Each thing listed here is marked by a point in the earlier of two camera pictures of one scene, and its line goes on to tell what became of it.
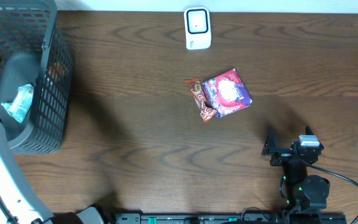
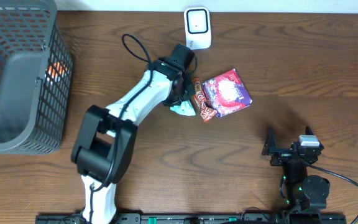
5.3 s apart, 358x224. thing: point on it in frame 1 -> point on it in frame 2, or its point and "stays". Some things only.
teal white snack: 19,105 -> 185,108
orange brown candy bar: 206,111 stays
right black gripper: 286,150 stays
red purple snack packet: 227,92 stays
